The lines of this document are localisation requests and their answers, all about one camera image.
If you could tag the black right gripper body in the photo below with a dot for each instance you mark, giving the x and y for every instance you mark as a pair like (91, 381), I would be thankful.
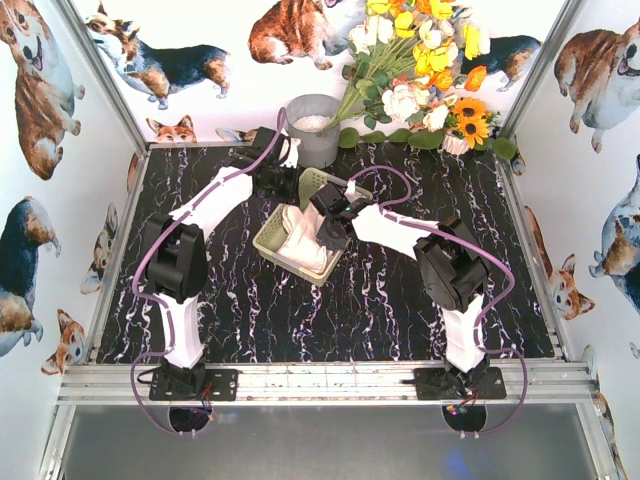
(323, 201)

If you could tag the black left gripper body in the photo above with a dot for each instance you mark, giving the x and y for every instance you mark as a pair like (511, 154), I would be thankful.
(279, 181)

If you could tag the white glove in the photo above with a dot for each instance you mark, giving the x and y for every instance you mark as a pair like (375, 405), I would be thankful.
(300, 248)

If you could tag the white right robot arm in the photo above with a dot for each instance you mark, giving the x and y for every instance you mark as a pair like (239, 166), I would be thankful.
(454, 276)

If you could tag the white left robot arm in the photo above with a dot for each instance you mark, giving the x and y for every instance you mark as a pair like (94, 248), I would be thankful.
(175, 261)

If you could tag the pale green storage basket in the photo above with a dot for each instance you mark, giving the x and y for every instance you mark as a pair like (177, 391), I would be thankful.
(272, 234)

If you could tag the grey metal bucket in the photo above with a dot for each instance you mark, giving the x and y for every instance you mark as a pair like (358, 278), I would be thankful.
(309, 119)

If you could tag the small white flower pot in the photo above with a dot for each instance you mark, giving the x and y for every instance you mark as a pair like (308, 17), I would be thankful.
(454, 145)

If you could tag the artificial flower bouquet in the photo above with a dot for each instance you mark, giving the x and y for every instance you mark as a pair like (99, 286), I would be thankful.
(419, 64)

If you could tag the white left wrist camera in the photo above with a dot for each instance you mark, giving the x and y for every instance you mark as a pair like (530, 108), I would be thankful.
(290, 157)

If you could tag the aluminium front rail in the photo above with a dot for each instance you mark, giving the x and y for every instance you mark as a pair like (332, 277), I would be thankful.
(546, 381)

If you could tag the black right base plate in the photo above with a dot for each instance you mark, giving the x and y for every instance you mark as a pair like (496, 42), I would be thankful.
(437, 384)

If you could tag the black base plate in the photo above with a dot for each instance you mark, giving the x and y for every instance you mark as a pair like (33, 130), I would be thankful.
(195, 384)
(437, 384)

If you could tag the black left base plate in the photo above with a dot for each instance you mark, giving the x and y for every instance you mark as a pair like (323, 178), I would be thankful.
(195, 384)

